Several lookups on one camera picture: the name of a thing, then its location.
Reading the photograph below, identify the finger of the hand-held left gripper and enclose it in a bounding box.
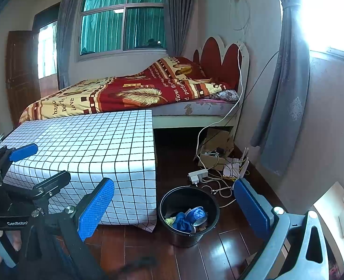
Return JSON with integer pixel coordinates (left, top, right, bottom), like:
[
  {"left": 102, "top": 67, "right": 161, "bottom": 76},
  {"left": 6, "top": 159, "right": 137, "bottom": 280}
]
[
  {"left": 3, "top": 171, "right": 72, "bottom": 209},
  {"left": 0, "top": 143, "right": 39, "bottom": 183}
]

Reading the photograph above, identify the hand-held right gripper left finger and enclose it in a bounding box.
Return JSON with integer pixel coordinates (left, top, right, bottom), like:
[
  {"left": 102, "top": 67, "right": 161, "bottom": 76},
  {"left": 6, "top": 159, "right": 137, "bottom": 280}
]
[{"left": 23, "top": 177, "right": 116, "bottom": 280}]

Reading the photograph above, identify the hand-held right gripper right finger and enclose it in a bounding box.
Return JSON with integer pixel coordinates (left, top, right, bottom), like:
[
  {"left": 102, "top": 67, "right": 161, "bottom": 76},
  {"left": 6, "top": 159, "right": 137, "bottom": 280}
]
[{"left": 233, "top": 178, "right": 336, "bottom": 280}]

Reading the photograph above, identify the black bucket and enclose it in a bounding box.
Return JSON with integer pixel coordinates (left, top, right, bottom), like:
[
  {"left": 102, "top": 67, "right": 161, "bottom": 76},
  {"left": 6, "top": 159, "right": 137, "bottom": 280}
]
[{"left": 159, "top": 185, "right": 220, "bottom": 248}]

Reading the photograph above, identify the white router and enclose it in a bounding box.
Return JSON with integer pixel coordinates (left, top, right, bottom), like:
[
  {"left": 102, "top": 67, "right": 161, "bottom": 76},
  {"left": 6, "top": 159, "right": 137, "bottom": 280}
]
[{"left": 239, "top": 147, "right": 251, "bottom": 180}]

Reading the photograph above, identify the white checkered tablecloth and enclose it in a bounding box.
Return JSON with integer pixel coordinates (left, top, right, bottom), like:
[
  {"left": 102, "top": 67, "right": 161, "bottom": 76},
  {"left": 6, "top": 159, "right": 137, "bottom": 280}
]
[{"left": 0, "top": 109, "right": 158, "bottom": 233}]

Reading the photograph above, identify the blue patterned paper cup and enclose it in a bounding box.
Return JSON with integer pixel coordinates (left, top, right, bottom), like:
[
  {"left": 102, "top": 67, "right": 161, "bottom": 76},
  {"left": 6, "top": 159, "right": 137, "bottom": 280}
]
[{"left": 185, "top": 206, "right": 209, "bottom": 227}]

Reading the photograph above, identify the white power strip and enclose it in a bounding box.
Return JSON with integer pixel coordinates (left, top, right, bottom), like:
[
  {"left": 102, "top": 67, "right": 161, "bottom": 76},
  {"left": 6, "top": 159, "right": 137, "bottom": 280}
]
[{"left": 188, "top": 168, "right": 208, "bottom": 185}]

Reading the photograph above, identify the cardboard box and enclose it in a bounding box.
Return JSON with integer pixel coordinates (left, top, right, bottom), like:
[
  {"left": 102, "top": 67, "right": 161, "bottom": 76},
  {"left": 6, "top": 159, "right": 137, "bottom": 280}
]
[{"left": 194, "top": 128, "right": 234, "bottom": 171}]

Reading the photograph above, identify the brown wooden door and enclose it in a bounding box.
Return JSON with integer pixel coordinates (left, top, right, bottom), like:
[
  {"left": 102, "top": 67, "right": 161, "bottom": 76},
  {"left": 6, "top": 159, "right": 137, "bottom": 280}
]
[{"left": 6, "top": 31, "right": 41, "bottom": 126}]

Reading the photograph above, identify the crumpled blue cloth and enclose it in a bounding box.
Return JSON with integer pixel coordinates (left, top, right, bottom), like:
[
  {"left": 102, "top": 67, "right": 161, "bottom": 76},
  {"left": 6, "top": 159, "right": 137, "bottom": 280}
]
[{"left": 171, "top": 211, "right": 194, "bottom": 234}]

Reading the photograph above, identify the white side table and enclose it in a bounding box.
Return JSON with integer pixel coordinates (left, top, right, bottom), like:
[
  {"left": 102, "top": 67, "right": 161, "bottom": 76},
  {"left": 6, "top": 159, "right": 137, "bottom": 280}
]
[{"left": 313, "top": 181, "right": 344, "bottom": 257}]

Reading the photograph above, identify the bright side window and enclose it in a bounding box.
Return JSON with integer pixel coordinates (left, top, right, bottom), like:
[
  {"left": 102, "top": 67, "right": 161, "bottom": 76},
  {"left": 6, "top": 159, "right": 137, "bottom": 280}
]
[{"left": 34, "top": 3, "right": 60, "bottom": 79}]

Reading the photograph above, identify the grey curtain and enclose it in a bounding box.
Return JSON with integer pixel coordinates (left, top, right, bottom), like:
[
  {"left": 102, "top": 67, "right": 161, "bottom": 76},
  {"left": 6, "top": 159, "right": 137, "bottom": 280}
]
[
  {"left": 163, "top": 0, "right": 206, "bottom": 57},
  {"left": 57, "top": 0, "right": 85, "bottom": 89},
  {"left": 251, "top": 0, "right": 311, "bottom": 175}
]

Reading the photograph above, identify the floral pillow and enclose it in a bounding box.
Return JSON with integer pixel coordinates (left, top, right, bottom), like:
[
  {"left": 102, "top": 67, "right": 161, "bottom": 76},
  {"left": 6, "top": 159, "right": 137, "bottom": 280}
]
[{"left": 211, "top": 89, "right": 240, "bottom": 102}]

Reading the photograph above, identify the bed with red-yellow blanket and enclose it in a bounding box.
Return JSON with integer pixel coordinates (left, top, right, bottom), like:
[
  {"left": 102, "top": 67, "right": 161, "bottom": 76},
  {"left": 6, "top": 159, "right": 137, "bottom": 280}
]
[{"left": 19, "top": 57, "right": 237, "bottom": 123}]

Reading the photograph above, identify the grey floral mattress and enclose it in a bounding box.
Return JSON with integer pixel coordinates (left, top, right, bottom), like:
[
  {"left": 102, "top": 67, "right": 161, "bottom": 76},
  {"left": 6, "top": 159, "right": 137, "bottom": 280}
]
[{"left": 151, "top": 99, "right": 239, "bottom": 116}]

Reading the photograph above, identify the large sliding window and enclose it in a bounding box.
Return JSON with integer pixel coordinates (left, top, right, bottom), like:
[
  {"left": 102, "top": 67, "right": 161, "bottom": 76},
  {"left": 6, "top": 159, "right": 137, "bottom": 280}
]
[{"left": 76, "top": 0, "right": 168, "bottom": 62}]

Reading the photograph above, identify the thick white cable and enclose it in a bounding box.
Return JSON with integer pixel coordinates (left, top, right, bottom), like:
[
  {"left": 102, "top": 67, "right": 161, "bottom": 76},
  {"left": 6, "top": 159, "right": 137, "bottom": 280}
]
[{"left": 196, "top": 44, "right": 244, "bottom": 164}]

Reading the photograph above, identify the white red bed frame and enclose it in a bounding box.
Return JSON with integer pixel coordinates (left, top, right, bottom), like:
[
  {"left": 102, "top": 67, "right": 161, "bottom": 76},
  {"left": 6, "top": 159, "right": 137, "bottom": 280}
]
[{"left": 153, "top": 36, "right": 251, "bottom": 135}]

